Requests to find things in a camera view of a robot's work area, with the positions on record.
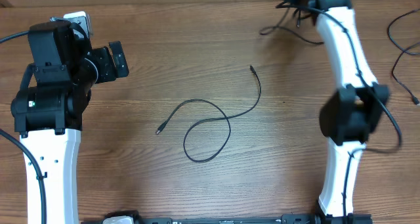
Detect black usb cable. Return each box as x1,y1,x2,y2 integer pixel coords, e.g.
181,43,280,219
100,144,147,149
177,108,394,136
259,0,326,47
155,65,263,164
386,7,420,107

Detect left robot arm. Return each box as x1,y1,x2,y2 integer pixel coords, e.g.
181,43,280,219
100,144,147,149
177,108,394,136
10,20,129,223

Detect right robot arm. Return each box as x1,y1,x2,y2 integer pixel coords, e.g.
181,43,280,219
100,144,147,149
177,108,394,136
281,0,389,223

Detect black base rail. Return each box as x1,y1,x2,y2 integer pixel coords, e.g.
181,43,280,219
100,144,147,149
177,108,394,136
81,210,373,224

